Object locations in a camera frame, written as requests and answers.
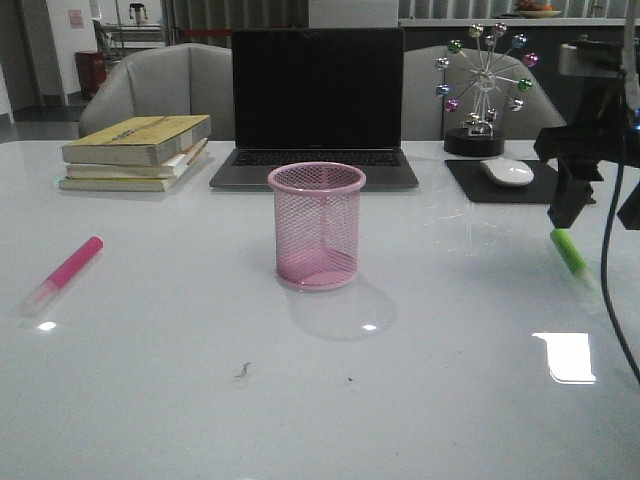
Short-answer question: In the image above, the fruit bowl on counter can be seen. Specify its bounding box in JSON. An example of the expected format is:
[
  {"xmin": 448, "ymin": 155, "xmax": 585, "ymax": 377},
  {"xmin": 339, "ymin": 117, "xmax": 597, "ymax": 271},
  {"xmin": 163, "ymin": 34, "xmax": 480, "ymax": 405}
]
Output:
[{"xmin": 514, "ymin": 0, "xmax": 562, "ymax": 19}]

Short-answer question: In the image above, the dark blue gripper cable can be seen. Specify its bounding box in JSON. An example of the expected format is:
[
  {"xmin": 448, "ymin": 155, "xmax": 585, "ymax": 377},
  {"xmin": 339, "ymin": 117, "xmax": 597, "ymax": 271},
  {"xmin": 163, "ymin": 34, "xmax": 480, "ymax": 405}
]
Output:
[{"xmin": 600, "ymin": 69, "xmax": 640, "ymax": 384}]

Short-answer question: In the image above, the grey armchair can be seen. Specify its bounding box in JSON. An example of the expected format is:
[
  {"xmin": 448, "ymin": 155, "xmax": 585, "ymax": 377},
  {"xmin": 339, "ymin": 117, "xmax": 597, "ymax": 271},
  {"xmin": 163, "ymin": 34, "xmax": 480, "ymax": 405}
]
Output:
[
  {"xmin": 401, "ymin": 46, "xmax": 565, "ymax": 140},
  {"xmin": 78, "ymin": 43, "xmax": 235, "ymax": 140}
]

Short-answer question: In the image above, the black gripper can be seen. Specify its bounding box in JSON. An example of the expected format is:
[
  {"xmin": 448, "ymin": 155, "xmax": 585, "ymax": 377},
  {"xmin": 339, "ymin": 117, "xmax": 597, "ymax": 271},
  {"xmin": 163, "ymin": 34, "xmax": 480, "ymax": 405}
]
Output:
[{"xmin": 534, "ymin": 79, "xmax": 639, "ymax": 230}]

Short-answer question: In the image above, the grey open laptop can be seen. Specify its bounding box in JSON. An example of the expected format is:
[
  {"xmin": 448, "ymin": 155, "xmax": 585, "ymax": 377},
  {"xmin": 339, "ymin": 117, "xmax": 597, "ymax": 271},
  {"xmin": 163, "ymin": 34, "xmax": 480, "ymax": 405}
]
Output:
[{"xmin": 209, "ymin": 27, "xmax": 418, "ymax": 190}]

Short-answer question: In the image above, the pink mesh pen holder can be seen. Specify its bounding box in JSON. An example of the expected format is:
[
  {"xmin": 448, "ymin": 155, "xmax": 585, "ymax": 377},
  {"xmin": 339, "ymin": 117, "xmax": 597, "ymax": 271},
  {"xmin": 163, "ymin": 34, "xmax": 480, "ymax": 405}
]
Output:
[{"xmin": 267, "ymin": 162, "xmax": 366, "ymax": 290}]

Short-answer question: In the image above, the red trash bin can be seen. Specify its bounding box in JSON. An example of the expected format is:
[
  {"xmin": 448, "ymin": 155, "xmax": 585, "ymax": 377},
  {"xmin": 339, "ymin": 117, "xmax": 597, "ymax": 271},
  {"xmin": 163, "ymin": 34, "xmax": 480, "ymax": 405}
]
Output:
[{"xmin": 75, "ymin": 51, "xmax": 106, "ymax": 100}]

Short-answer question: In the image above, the black mouse pad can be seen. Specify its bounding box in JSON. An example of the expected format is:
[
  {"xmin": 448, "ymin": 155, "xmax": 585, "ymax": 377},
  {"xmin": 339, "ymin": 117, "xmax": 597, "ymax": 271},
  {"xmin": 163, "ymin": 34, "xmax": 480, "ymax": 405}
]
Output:
[{"xmin": 445, "ymin": 159, "xmax": 557, "ymax": 205}]

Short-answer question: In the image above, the left grey armchair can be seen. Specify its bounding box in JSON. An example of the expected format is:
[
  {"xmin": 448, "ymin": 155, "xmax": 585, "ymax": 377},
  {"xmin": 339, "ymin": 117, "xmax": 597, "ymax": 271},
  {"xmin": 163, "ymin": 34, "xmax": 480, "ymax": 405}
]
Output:
[{"xmin": 78, "ymin": 43, "xmax": 235, "ymax": 140}]

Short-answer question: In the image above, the pink highlighter pen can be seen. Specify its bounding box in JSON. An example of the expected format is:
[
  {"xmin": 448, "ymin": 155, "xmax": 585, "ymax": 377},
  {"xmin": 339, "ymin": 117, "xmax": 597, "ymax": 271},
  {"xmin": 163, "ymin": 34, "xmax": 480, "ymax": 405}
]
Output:
[{"xmin": 20, "ymin": 236, "xmax": 104, "ymax": 316}]

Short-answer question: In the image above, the white computer mouse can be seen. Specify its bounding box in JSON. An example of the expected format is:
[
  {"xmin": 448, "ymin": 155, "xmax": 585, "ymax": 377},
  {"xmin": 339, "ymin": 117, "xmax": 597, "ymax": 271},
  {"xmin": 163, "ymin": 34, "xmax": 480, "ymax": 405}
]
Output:
[{"xmin": 479, "ymin": 157, "xmax": 534, "ymax": 187}]

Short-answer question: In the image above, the middle white book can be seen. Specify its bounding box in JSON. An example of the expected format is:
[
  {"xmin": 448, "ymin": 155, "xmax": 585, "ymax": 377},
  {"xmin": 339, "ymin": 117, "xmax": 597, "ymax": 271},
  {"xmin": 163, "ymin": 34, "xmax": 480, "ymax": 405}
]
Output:
[{"xmin": 66, "ymin": 138, "xmax": 208, "ymax": 179}]

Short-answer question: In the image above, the bottom pale book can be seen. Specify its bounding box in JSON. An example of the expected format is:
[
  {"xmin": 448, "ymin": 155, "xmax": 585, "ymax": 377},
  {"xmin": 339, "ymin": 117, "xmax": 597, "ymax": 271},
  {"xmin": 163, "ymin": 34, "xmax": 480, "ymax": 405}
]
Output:
[{"xmin": 56, "ymin": 150, "xmax": 213, "ymax": 192}]

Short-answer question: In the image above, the top yellow book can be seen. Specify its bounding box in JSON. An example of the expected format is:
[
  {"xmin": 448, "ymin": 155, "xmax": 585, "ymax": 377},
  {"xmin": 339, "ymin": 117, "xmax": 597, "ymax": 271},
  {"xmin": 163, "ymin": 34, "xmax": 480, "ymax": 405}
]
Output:
[{"xmin": 62, "ymin": 115, "xmax": 212, "ymax": 166}]

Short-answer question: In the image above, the green highlighter pen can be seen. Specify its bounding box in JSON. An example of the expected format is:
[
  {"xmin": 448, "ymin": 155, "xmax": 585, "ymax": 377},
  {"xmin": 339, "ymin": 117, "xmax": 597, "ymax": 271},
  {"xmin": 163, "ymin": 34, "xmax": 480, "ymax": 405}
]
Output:
[{"xmin": 550, "ymin": 228, "xmax": 593, "ymax": 288}]

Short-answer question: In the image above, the right grey armchair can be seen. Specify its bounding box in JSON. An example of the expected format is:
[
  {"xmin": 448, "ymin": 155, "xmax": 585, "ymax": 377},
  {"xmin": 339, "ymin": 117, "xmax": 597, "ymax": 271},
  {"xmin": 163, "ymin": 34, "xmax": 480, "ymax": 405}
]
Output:
[{"xmin": 401, "ymin": 46, "xmax": 565, "ymax": 140}]

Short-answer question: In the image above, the ferris wheel desk toy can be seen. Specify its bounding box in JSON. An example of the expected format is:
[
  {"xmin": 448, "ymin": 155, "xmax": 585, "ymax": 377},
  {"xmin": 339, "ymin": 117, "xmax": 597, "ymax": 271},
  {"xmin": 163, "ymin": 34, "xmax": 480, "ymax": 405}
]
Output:
[{"xmin": 434, "ymin": 22, "xmax": 534, "ymax": 157}]

